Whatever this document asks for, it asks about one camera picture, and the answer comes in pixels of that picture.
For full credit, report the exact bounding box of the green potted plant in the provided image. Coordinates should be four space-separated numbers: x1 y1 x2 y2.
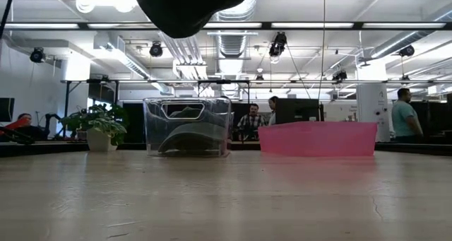
58 104 129 153

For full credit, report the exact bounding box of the black desk monitor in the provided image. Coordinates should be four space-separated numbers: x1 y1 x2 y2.
274 98 321 125

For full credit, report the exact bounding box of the black wall monitor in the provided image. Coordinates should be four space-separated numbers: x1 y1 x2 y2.
0 97 16 123

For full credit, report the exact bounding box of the thin hanging cable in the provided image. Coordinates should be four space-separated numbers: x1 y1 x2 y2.
316 0 326 101

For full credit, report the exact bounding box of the silver ceiling air duct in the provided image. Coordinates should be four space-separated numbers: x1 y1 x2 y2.
210 0 261 60

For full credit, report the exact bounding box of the olive green cap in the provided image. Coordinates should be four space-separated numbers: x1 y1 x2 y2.
157 106 227 154

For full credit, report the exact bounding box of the person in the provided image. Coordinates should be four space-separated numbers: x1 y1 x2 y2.
267 95 280 127
391 88 424 144
236 103 268 142
0 112 49 143

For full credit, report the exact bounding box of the black hanging cable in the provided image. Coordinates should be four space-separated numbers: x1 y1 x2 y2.
0 0 17 40

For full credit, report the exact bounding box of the clear plastic bin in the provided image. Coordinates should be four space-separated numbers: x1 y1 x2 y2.
143 97 232 158

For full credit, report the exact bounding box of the dark grey cap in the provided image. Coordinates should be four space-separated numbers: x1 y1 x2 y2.
128 0 254 40

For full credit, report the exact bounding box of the black background workstation frame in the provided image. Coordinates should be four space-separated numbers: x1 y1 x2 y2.
60 78 252 119

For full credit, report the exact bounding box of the black aluminium table frame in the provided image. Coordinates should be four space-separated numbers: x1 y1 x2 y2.
0 141 452 158

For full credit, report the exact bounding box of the pink plastic bin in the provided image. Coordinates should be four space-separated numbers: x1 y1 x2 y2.
257 121 378 158

